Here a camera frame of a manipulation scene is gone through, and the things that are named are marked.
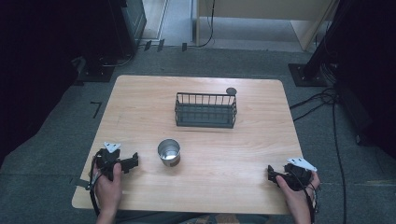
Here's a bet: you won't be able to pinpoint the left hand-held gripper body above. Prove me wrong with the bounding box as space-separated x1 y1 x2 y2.
94 142 127 182

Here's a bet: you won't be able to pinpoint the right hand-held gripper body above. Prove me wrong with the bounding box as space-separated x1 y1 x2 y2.
279 157 318 192

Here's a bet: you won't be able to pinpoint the silver metal cup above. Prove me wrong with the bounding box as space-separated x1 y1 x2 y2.
157 138 182 168

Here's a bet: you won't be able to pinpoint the black wire basket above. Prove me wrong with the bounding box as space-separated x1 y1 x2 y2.
174 91 238 130

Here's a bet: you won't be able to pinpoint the person's right hand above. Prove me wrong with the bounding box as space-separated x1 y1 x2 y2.
276 171 321 217

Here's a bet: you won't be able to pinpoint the person's left hand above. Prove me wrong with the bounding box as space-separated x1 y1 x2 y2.
92 162 123 217

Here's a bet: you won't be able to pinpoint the grey tape strip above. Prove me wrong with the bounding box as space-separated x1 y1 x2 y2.
70 177 92 189

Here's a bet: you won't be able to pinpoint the black stand with flat base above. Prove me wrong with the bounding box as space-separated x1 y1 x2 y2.
73 46 134 87

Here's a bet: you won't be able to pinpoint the black stand with square base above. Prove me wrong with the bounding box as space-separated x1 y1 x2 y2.
287 0 353 88

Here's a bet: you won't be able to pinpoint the dark cabinet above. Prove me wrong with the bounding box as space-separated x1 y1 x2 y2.
108 0 148 57

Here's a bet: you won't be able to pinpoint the light wooden cabinet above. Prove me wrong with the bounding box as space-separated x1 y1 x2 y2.
195 0 341 52

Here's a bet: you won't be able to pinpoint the right hand-held gripper cable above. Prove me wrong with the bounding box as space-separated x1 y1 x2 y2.
290 173 320 224

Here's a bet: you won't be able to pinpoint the hand-held gripper cable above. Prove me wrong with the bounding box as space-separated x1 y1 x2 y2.
290 173 320 224
89 157 104 217

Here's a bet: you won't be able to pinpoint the left hand-held gripper cable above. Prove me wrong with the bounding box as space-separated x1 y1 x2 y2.
89 157 104 217

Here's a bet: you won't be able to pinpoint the black floor cables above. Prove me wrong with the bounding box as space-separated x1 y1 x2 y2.
289 87 348 224

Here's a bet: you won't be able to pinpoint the black hanging cable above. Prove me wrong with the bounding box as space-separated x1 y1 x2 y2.
197 0 217 49

